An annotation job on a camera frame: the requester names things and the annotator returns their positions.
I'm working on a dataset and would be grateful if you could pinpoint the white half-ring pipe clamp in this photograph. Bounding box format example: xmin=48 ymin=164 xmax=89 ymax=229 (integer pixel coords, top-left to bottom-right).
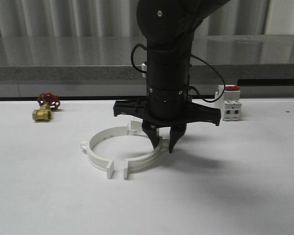
xmin=122 ymin=119 xmax=169 ymax=180

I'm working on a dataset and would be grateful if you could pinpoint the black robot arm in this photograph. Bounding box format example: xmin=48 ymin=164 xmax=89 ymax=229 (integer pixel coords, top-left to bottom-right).
xmin=113 ymin=0 xmax=225 ymax=150

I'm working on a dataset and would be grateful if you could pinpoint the grey pleated curtain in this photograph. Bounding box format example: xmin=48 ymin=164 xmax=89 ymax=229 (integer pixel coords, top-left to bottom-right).
xmin=0 ymin=0 xmax=270 ymax=39

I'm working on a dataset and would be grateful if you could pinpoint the white circuit breaker red switch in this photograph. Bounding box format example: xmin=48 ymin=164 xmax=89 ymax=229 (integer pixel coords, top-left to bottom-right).
xmin=214 ymin=85 xmax=242 ymax=121

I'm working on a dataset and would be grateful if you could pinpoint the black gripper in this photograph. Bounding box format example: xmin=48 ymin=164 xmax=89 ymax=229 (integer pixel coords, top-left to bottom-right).
xmin=113 ymin=84 xmax=221 ymax=153

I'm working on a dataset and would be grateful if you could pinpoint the grey stone countertop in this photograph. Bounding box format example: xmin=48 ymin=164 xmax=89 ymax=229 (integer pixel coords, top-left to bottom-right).
xmin=0 ymin=35 xmax=294 ymax=99

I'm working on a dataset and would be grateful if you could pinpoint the brass valve red handwheel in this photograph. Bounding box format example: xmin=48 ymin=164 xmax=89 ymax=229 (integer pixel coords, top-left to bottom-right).
xmin=32 ymin=92 xmax=60 ymax=121

